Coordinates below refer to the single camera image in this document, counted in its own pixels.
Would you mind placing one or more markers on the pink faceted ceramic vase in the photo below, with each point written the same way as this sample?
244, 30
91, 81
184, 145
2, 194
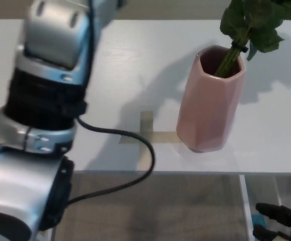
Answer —
205, 113

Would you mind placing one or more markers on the short beige tape strip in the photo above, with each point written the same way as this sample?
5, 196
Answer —
165, 137

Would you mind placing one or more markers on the teal floor object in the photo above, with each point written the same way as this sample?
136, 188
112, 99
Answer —
258, 219

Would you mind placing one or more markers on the white table leg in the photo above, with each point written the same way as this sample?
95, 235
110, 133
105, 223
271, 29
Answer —
279, 193
46, 234
244, 206

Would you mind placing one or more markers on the long beige tape strip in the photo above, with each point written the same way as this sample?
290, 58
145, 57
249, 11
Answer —
146, 120

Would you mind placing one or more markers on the white rear table leg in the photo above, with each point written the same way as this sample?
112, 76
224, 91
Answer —
279, 193

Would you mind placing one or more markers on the pink artificial rose bouquet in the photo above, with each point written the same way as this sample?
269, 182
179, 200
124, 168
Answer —
258, 25

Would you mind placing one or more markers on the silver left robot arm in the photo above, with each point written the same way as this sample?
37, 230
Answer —
22, 190

